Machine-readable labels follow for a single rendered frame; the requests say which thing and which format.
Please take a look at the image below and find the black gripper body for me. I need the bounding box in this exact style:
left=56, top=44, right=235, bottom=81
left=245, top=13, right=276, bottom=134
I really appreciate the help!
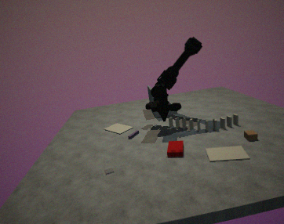
left=146, top=93, right=181, bottom=111

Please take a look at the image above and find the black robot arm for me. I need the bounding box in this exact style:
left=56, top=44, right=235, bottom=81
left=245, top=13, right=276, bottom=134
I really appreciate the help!
left=150, top=37, right=202, bottom=112

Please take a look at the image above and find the beige flat square plate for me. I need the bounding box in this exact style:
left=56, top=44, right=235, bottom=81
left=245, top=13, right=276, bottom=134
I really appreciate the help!
left=104, top=123, right=133, bottom=135

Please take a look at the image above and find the beige flat board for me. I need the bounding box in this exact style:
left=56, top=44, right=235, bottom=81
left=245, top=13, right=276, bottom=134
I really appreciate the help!
left=205, top=146, right=250, bottom=162

